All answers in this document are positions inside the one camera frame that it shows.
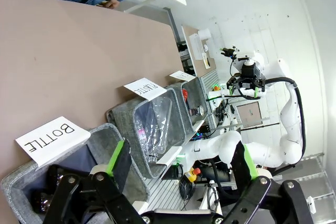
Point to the yellow emergency stop box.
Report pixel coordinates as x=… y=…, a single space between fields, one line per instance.
x=193 y=174

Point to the red metal can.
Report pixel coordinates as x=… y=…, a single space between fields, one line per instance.
x=185 y=95

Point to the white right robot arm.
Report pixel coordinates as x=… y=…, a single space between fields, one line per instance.
x=288 y=119

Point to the grey fabric can basket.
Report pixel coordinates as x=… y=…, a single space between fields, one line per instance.
x=195 y=90

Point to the white paper roll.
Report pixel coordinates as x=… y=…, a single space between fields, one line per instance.
x=204 y=34

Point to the brown glass bottle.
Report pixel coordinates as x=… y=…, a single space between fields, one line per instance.
x=42 y=202
x=59 y=179

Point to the small orange emergency stop button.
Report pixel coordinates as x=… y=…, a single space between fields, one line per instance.
x=216 y=88

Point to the dark can silver end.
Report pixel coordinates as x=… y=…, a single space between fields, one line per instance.
x=199 y=110

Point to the grey fabric plastic basket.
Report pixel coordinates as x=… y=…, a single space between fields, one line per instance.
x=123 y=119

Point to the brown framed square board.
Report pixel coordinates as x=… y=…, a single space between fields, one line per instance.
x=248 y=114

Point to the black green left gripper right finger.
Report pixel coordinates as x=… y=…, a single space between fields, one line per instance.
x=245 y=163

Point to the thin black stand pole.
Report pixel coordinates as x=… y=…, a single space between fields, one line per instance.
x=252 y=127

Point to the grey fabric bottle basket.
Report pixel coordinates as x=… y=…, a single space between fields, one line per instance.
x=102 y=142

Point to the small plastic bottle blue cap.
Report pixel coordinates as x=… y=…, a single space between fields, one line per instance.
x=141 y=136

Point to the white BOTTLE paper sign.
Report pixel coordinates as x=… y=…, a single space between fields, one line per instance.
x=52 y=137
x=139 y=205

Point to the white PLASTIC paper sign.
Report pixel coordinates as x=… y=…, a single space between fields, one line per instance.
x=170 y=155
x=145 y=89

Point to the black camera on stand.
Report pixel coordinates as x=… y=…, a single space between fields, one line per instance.
x=229 y=51

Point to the large clear plastic bottle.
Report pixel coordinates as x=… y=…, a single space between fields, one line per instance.
x=161 y=119

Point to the person left hand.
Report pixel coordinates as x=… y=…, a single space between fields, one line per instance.
x=110 y=3

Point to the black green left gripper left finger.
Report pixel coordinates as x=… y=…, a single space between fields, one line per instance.
x=119 y=166

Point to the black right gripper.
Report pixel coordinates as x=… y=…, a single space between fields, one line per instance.
x=250 y=70

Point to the white CAN paper sign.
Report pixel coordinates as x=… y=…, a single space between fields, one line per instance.
x=182 y=75

